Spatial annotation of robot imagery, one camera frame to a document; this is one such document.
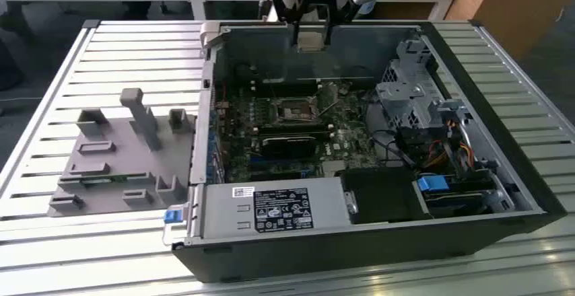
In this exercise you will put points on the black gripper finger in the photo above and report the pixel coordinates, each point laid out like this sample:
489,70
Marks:
287,3
346,6

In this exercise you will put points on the silver square CPU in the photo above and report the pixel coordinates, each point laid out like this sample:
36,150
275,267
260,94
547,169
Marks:
311,42

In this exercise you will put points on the CPU socket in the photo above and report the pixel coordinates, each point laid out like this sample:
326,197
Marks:
294,109

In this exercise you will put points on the pale blue teach pendant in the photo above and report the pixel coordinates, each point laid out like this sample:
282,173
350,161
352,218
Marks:
366,8

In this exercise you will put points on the metal disk bay cage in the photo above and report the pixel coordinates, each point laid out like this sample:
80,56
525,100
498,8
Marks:
399,101

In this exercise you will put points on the wooden cabinet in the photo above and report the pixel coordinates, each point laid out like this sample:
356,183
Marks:
517,6

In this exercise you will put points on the green motherboard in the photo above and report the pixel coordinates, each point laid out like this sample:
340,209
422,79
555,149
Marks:
350,134

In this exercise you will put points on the black graphics card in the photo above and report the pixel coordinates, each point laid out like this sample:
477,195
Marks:
287,146

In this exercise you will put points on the silver chipset heatsink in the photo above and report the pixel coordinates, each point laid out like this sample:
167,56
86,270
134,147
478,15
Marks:
334,169

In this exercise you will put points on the blue disk carrier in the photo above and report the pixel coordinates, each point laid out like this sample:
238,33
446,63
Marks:
433,184

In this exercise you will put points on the black plastic shroud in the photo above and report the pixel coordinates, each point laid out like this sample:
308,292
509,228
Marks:
382,195

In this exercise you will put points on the grey parts rack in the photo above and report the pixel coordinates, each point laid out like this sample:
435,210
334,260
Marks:
122,148

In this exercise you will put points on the grey power supply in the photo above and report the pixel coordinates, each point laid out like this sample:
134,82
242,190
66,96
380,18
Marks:
224,208

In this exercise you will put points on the green RAM stick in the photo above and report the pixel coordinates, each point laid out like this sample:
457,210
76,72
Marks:
119,178

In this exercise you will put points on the blue case latch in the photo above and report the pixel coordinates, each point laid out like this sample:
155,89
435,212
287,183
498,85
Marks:
172,216

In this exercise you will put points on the black PC case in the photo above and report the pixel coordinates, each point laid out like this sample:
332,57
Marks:
314,262

